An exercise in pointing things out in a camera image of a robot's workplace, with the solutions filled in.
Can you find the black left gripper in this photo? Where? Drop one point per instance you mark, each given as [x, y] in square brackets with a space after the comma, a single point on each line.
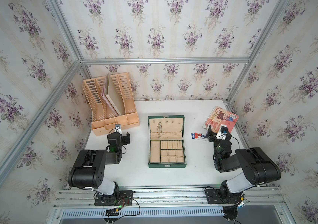
[126, 140]

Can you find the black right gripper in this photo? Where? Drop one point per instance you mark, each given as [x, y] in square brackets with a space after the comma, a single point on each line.
[209, 133]

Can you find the green jewelry box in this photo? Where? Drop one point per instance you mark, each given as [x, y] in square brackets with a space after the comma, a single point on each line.
[166, 147]

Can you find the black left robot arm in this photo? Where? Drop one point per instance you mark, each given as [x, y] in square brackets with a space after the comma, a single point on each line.
[89, 167]

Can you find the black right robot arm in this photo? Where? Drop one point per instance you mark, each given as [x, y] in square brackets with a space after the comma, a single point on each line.
[257, 167]

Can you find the white pen package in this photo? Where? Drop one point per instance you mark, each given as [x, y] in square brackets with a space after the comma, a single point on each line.
[199, 136]

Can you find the pink cartoon spiral notebook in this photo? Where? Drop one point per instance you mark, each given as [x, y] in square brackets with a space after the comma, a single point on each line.
[220, 117]

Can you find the peach plastic file organizer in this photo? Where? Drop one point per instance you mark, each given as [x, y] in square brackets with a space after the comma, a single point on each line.
[102, 123]

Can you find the beige folder in organizer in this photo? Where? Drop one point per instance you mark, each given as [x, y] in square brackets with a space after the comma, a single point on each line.
[112, 98]

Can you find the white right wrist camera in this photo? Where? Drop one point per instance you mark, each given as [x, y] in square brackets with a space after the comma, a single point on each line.
[222, 134]

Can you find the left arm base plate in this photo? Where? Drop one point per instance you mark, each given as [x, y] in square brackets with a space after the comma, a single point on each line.
[123, 197]

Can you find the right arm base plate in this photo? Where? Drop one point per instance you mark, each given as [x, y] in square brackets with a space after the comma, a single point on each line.
[216, 196]

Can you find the aluminium front rail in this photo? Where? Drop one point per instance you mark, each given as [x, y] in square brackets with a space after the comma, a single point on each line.
[173, 196]

